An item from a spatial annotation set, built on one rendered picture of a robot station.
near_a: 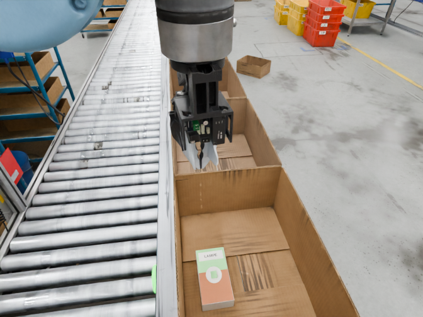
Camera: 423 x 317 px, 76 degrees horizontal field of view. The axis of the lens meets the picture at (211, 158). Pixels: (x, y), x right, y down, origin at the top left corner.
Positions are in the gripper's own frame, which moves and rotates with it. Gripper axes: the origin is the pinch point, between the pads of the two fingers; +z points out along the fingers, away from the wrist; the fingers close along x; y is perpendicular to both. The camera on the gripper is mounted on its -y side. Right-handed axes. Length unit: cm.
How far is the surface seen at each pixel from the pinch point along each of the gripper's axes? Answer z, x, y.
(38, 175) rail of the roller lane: 47, -57, -62
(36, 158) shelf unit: 108, -100, -157
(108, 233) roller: 46, -28, -23
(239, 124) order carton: 28, 27, -48
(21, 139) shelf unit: 88, -104, -158
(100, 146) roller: 47, -33, -75
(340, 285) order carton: 16.3, 20.1, 21.6
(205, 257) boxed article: 28.3, -0.4, 3.5
